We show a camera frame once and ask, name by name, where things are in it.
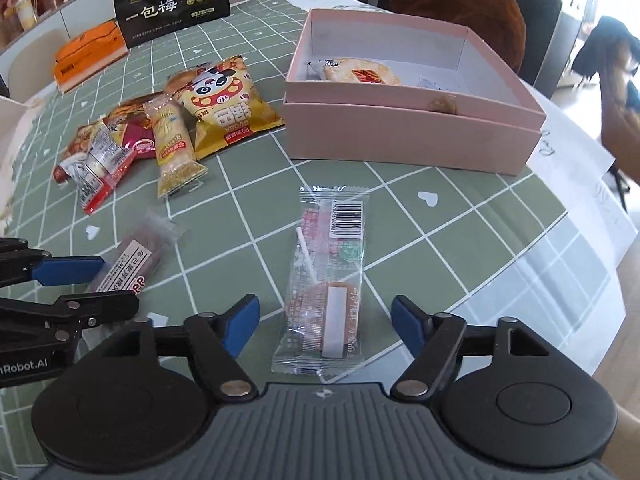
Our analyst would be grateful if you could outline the dark brown bar packet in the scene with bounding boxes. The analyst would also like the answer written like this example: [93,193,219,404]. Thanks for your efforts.
[82,210,188,296]

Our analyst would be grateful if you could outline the dark chair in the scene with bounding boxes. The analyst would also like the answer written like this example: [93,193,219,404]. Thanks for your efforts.
[520,0,566,101]

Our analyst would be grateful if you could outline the small clear candy wrapper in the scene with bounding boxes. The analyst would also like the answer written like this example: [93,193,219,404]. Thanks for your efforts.
[412,74,446,95]

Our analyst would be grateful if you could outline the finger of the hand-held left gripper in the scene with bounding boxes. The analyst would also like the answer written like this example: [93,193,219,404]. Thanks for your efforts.
[0,291,140,336]
[0,239,108,288]

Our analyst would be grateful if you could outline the black plum gift box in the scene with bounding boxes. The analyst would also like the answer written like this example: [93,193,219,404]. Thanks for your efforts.
[110,0,232,50]

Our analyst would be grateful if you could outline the brown wooden chair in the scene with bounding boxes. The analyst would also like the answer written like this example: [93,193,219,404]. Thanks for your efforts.
[600,42,640,183]

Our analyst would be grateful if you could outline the red and white snack packet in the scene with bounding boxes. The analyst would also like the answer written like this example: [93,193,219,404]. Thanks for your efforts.
[75,122,138,216]

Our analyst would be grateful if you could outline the black jacket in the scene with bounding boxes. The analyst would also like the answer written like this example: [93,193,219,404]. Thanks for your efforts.
[572,15,640,111]

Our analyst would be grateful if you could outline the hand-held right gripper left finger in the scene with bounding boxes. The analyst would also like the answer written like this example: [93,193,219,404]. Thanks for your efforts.
[102,294,261,401]

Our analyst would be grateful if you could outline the pink cardboard box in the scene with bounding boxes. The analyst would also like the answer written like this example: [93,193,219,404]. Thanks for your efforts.
[282,7,548,177]

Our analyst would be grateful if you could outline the orange box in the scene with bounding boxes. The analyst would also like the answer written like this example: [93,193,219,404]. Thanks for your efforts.
[54,21,130,94]

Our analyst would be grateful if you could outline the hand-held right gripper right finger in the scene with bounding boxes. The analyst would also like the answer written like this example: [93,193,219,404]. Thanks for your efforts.
[390,294,551,398]

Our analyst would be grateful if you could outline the clear lollipop packet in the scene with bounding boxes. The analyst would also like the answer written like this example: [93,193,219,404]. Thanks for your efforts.
[271,185,371,380]

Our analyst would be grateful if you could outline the rice cracker packet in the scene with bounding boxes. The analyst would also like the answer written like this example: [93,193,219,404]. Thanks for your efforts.
[306,57,403,87]

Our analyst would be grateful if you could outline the maroon foil snack packet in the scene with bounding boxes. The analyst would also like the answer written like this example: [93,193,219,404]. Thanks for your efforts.
[102,92,168,161]

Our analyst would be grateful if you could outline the brown plush cushion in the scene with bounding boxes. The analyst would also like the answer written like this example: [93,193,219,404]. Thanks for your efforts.
[390,0,527,73]

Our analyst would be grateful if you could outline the yellow panda snack packet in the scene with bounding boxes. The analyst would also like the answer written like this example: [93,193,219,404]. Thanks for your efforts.
[177,56,286,161]

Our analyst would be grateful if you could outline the row of colourful packages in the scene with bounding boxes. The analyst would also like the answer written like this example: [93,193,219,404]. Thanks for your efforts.
[0,0,56,46]

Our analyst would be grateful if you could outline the yellow bar packet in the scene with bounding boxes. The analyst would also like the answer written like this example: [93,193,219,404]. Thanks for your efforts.
[143,95,210,200]

